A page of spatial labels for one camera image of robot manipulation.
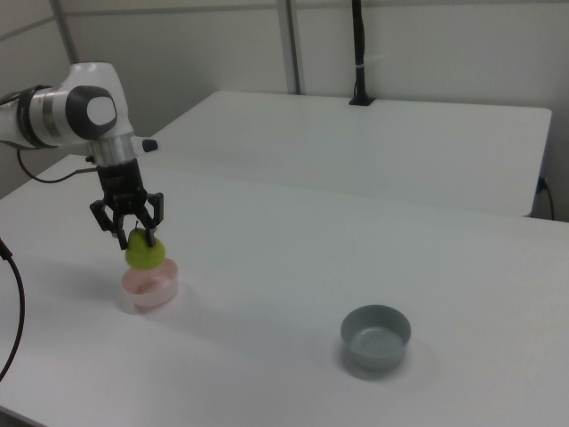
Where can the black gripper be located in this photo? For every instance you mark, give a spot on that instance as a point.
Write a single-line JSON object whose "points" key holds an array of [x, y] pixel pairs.
{"points": [[121, 189]]}

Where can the green pear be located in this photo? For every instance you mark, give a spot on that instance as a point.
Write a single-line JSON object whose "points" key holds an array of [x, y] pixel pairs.
{"points": [[143, 255]]}

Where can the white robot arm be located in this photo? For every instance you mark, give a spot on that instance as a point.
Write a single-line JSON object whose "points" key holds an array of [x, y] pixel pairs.
{"points": [[66, 111]]}

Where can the pink bowl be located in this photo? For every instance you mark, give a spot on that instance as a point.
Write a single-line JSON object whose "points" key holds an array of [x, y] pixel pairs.
{"points": [[153, 289]]}

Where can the grey bowl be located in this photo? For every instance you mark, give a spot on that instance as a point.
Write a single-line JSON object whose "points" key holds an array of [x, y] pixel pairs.
{"points": [[375, 340]]}

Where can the grey partition post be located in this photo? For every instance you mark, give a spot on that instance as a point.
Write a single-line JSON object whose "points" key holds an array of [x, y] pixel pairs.
{"points": [[291, 44], [64, 31]]}

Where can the black camera pole with clamp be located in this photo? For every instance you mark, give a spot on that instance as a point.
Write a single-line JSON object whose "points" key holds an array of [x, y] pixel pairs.
{"points": [[359, 53]]}

